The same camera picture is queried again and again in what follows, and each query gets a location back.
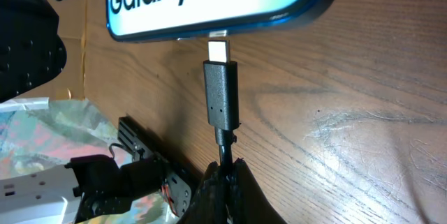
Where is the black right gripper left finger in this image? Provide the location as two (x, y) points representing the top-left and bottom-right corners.
(177, 161), (227, 224)

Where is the blue Galaxy smartphone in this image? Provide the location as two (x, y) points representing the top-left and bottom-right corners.
(105, 0), (334, 42)

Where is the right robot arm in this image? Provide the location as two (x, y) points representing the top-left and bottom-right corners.
(1, 155), (284, 224)

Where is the colourful patterned floor mat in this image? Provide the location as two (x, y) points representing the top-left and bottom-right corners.
(0, 98), (182, 224)

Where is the black USB charging cable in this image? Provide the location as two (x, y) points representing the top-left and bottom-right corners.
(203, 39), (241, 174)

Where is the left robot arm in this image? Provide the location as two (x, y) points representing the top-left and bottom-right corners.
(1, 0), (67, 103)

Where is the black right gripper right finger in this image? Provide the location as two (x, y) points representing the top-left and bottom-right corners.
(228, 158), (286, 224)

